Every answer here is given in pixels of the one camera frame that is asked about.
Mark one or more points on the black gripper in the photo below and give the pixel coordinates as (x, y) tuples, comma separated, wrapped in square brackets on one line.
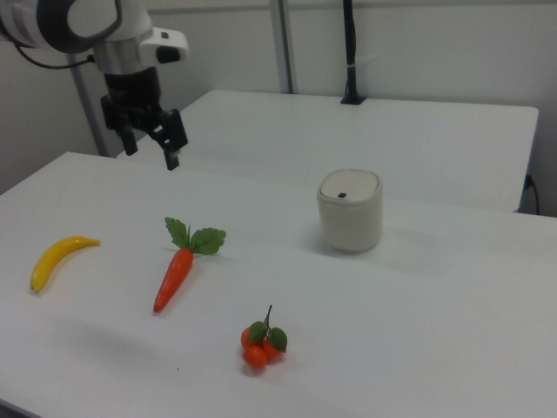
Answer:
[(132, 100)]

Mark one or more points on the cream mini garbage bin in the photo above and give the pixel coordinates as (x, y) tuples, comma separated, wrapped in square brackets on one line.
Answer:
[(350, 226)]

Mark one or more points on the orange toy carrot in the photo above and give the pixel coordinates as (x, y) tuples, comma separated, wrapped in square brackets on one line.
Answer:
[(174, 276)]

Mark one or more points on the grey metal post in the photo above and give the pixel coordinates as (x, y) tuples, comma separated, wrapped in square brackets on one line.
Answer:
[(89, 113)]

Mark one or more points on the toy tangerine cluster with leaves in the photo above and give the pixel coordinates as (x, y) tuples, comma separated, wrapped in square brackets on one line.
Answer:
[(257, 355)]

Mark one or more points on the black camera pole with base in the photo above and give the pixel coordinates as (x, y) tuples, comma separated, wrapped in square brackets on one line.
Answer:
[(350, 43)]

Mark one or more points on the grey aluminium partition post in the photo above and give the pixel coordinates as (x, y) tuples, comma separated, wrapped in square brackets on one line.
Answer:
[(283, 43)]

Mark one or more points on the beige bin lid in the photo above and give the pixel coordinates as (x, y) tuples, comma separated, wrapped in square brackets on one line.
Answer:
[(348, 185)]

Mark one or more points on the yellow toy banana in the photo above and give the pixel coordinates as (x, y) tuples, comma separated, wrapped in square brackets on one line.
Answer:
[(54, 261)]

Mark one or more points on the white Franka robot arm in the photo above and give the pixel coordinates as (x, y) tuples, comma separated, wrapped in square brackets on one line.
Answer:
[(56, 22)]

